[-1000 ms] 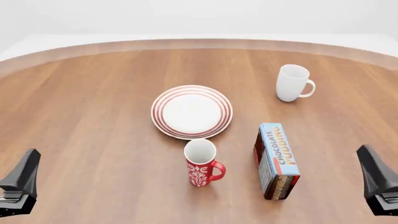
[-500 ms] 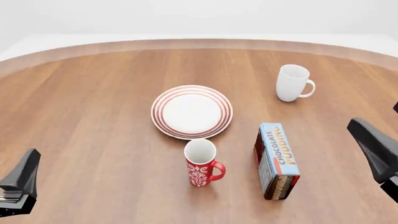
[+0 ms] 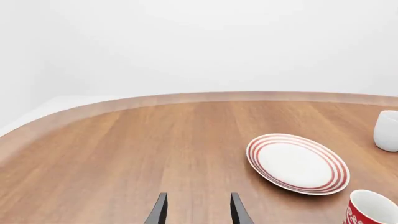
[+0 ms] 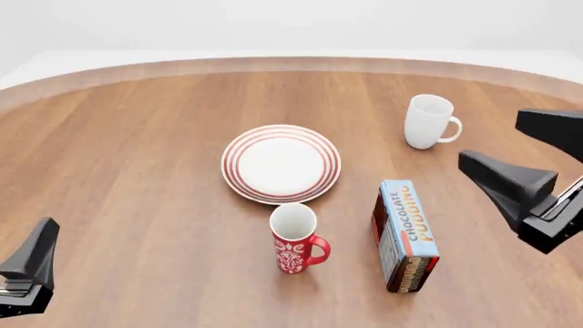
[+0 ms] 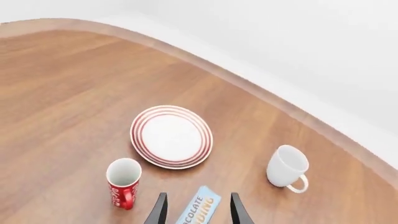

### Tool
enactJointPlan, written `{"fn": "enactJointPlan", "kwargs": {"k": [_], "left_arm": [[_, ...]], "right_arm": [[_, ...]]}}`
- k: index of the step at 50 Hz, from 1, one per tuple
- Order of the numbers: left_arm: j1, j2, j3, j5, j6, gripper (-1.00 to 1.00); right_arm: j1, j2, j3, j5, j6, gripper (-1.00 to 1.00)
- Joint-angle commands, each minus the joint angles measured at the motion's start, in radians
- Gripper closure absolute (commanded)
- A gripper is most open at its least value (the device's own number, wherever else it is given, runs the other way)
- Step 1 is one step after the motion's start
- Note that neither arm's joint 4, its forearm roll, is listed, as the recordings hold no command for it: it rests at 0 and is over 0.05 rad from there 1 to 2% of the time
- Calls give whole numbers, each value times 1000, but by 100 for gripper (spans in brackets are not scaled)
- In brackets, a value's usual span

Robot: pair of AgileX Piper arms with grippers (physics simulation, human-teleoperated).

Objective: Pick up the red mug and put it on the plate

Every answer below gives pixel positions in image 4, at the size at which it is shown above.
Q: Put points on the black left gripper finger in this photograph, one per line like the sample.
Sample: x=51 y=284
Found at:
x=35 y=253

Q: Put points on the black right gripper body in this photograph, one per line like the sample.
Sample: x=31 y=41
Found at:
x=553 y=218

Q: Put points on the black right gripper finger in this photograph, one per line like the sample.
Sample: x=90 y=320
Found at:
x=505 y=184
x=553 y=131

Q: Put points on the white plate with red rings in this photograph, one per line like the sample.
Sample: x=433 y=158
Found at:
x=281 y=164

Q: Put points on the chocolate pudding box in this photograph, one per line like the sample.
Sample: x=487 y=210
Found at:
x=410 y=235

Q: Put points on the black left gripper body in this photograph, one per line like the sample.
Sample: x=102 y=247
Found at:
x=20 y=297

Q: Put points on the red patterned mug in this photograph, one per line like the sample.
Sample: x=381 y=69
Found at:
x=291 y=253

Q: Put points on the white mug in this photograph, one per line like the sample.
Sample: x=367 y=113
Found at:
x=426 y=126

